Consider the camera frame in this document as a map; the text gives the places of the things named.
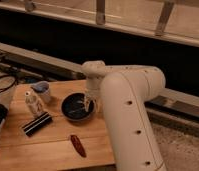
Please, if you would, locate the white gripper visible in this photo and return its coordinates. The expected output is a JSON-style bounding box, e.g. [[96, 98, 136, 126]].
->
[[83, 77, 101, 110]]

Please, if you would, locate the dark ceramic bowl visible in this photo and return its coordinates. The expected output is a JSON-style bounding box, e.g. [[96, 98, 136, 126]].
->
[[61, 93, 94, 121]]

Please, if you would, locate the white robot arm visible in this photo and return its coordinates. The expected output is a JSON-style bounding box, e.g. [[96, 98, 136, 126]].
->
[[82, 61, 167, 171]]

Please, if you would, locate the dark red oblong object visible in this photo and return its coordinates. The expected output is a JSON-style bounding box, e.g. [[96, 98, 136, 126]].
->
[[70, 135, 86, 157]]

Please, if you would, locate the black box with white stripe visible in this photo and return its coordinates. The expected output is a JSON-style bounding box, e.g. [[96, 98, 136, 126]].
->
[[22, 112, 52, 136]]

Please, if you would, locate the wooden board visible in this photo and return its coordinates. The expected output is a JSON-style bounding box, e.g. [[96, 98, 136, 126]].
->
[[0, 80, 114, 171]]

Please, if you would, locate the round black-rimmed object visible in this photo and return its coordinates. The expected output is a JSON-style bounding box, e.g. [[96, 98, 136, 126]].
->
[[0, 75, 17, 92]]

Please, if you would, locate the metal rail frame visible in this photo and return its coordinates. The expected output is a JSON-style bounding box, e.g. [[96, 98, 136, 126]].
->
[[0, 43, 85, 79]]

